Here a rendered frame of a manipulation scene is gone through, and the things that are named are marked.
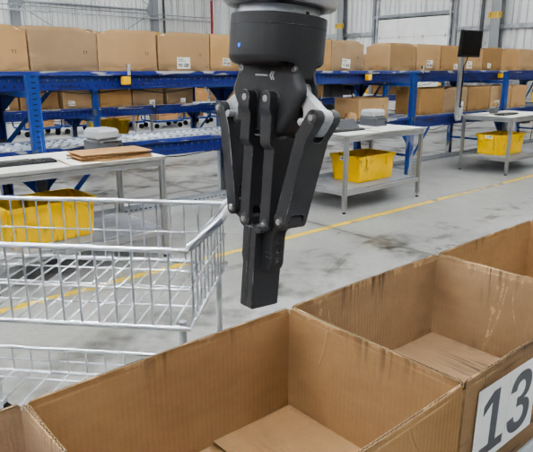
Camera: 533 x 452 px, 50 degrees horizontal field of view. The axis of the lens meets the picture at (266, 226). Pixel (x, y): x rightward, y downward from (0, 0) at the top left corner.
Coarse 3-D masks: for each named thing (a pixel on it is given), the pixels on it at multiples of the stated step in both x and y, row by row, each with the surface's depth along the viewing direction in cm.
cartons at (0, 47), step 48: (0, 48) 440; (48, 48) 464; (96, 48) 489; (144, 48) 518; (192, 48) 551; (336, 48) 680; (384, 48) 752; (432, 48) 804; (432, 96) 786; (480, 96) 867
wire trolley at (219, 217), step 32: (0, 224) 213; (64, 224) 210; (0, 256) 214; (32, 256) 215; (64, 256) 213; (96, 256) 212; (192, 256) 154; (96, 288) 154; (128, 288) 153; (192, 288) 156; (0, 320) 160; (32, 320) 159; (64, 320) 158; (192, 320) 158; (96, 352) 219; (128, 352) 218; (0, 384) 216
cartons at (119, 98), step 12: (48, 96) 878; (60, 96) 894; (72, 96) 899; (84, 96) 913; (108, 96) 939; (120, 96) 955; (132, 96) 972; (144, 96) 983; (156, 96) 997; (168, 96) 1011; (180, 96) 1029; (192, 96) 1046; (12, 108) 848; (24, 108) 860; (48, 108) 882; (60, 108) 902; (72, 108) 903
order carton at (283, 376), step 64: (256, 320) 82; (320, 320) 81; (128, 384) 70; (192, 384) 76; (256, 384) 84; (320, 384) 83; (384, 384) 74; (448, 384) 66; (128, 448) 71; (192, 448) 78; (256, 448) 79; (320, 448) 79; (384, 448) 56; (448, 448) 65
